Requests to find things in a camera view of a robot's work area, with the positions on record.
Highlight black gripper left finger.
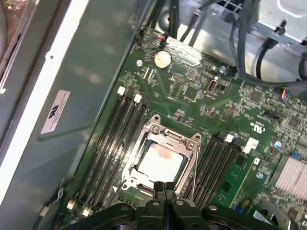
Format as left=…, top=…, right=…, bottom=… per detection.
left=68, top=182, right=167, bottom=230

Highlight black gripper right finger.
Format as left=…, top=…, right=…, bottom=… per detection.
left=167, top=182, right=274, bottom=230

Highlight wire locking lever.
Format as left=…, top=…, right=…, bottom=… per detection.
left=121, top=124, right=151, bottom=190
left=190, top=143, right=199, bottom=202

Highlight silver CPU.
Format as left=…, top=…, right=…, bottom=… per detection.
left=138, top=143, right=190, bottom=190

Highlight black RAM slot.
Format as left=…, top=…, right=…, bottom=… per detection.
left=199, top=134, right=234, bottom=208
left=208, top=138, right=242, bottom=209
left=76, top=91, right=134, bottom=213
left=68, top=86, right=126, bottom=209
left=94, top=98, right=151, bottom=214
left=83, top=93, right=142, bottom=217
left=189, top=133, right=223, bottom=207

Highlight CPU socket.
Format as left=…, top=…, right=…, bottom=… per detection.
left=119, top=114, right=203, bottom=199

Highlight green RAM stick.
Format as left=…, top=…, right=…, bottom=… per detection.
left=215, top=153, right=255, bottom=210

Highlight green motherboard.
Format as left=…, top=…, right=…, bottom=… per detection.
left=71, top=26, right=307, bottom=230

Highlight silver finned heatsink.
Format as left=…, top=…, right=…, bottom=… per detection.
left=273, top=154, right=307, bottom=200

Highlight vertical USB port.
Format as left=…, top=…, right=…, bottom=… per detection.
left=208, top=76, right=220, bottom=94

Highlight white label sticker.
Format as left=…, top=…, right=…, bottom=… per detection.
left=40, top=90, right=71, bottom=135

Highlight silver coin cell battery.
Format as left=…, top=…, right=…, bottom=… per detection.
left=153, top=50, right=172, bottom=70

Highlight black PC case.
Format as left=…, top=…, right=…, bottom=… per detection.
left=0, top=0, right=307, bottom=230

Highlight silver drive cage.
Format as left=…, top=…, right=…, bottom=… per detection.
left=253, top=0, right=307, bottom=47

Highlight grey wire with white plug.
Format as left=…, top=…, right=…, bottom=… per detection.
left=31, top=186, right=64, bottom=230

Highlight coloured ribbon wires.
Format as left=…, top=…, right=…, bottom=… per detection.
left=279, top=87, right=298, bottom=106

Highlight thick black cable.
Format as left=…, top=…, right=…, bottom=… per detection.
left=254, top=35, right=279, bottom=80

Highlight grey sleeved cable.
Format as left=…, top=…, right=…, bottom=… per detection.
left=227, top=11, right=251, bottom=77

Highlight red and black wire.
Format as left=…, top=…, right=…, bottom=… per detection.
left=153, top=33, right=168, bottom=48

